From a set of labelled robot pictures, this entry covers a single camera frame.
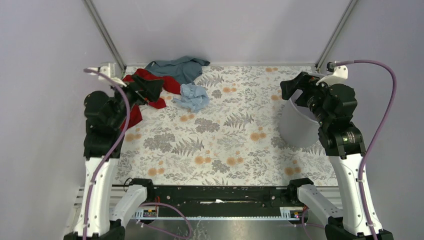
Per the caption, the left aluminium corner frame post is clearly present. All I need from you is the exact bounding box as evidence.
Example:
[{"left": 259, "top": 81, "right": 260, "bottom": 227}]
[{"left": 82, "top": 0, "right": 127, "bottom": 74}]

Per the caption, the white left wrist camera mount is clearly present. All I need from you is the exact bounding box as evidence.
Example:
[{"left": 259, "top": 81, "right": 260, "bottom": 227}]
[{"left": 88, "top": 62, "right": 127, "bottom": 87}]

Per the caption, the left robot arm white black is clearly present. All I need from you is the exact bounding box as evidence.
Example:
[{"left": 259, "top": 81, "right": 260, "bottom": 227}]
[{"left": 63, "top": 74, "right": 164, "bottom": 240}]

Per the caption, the floral patterned table mat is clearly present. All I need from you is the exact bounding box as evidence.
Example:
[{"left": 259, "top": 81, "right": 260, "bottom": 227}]
[{"left": 113, "top": 66, "right": 337, "bottom": 187}]

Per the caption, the aluminium corner frame post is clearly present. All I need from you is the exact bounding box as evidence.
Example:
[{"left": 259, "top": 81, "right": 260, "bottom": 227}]
[
  {"left": 315, "top": 0, "right": 359, "bottom": 73},
  {"left": 82, "top": 0, "right": 127, "bottom": 74}
]

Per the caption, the light blue plastic trash bag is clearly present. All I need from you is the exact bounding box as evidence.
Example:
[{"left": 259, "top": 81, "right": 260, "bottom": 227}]
[{"left": 172, "top": 83, "right": 210, "bottom": 113}]

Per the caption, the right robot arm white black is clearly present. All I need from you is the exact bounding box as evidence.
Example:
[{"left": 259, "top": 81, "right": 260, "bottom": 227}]
[{"left": 280, "top": 72, "right": 393, "bottom": 240}]

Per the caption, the grey-blue cloth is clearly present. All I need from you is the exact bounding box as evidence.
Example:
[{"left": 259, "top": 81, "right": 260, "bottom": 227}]
[{"left": 144, "top": 55, "right": 210, "bottom": 84}]

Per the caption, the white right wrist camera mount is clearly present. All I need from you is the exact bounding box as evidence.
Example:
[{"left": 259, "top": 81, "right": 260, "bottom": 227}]
[{"left": 315, "top": 61, "right": 349, "bottom": 87}]

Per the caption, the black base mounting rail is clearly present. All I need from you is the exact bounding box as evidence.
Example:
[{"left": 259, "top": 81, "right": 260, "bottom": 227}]
[{"left": 146, "top": 185, "right": 304, "bottom": 219}]

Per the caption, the right aluminium corner frame post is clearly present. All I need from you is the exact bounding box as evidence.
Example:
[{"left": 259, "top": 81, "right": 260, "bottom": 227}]
[{"left": 315, "top": 0, "right": 359, "bottom": 73}]

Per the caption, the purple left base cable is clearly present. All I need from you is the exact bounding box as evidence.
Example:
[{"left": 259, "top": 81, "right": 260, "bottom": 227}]
[{"left": 135, "top": 202, "right": 194, "bottom": 240}]

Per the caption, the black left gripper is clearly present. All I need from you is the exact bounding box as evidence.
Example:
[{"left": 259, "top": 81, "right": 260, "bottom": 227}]
[{"left": 110, "top": 72, "right": 165, "bottom": 126}]

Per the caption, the red cloth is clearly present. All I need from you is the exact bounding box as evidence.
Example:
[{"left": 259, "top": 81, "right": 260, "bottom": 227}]
[{"left": 122, "top": 68, "right": 181, "bottom": 129}]

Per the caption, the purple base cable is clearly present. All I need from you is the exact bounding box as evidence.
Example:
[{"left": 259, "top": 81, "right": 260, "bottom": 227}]
[
  {"left": 299, "top": 208, "right": 327, "bottom": 240},
  {"left": 135, "top": 202, "right": 194, "bottom": 240}
]

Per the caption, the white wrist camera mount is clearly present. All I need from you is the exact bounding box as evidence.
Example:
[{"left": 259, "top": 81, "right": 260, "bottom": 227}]
[
  {"left": 88, "top": 62, "right": 127, "bottom": 87},
  {"left": 315, "top": 61, "right": 349, "bottom": 87}
]

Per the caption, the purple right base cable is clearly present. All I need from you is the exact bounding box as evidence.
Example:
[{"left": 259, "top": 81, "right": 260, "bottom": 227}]
[{"left": 299, "top": 208, "right": 327, "bottom": 240}]

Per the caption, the grey trash bin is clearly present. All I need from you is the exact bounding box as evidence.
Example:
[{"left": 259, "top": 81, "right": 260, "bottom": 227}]
[{"left": 278, "top": 89, "right": 320, "bottom": 148}]

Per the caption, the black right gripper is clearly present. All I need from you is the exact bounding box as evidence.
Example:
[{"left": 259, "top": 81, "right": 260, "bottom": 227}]
[{"left": 279, "top": 71, "right": 337, "bottom": 126}]

